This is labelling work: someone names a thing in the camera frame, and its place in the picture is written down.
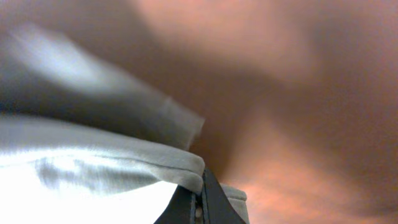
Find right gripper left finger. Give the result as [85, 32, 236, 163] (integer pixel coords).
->
[154, 186, 196, 224]

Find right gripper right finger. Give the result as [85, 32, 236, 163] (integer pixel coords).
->
[201, 168, 246, 224]

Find khaki shorts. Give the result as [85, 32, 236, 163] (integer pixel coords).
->
[1, 24, 249, 223]

